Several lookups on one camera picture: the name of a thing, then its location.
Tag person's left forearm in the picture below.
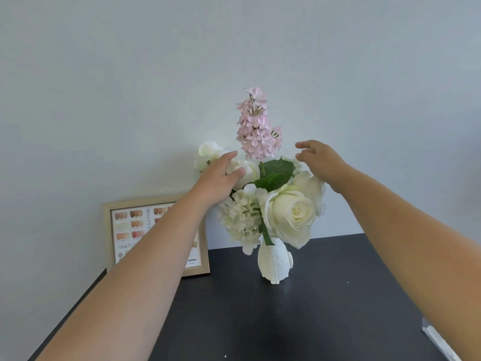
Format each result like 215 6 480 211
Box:
36 190 213 361

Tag half-closed white rose flower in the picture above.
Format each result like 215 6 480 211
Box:
193 140 261 191

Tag pink lilac flower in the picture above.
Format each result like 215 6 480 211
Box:
235 87 296 192

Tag gold framed nail colour chart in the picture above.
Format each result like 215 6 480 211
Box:
102 194 211 278

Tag person's right forearm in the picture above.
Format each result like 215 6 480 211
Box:
330 165 481 361

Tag clear plastic box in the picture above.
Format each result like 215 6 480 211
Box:
420 317 457 361

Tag white hydrangea flower spray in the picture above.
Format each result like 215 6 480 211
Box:
217 184 268 256

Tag large white rose flower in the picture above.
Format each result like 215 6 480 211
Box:
265 190 317 249

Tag white owl-shaped vase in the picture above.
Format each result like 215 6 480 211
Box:
257 236 295 285

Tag person's left hand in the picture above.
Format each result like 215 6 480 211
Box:
187 150 246 209

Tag person's right hand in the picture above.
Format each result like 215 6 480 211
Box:
295 140 356 194

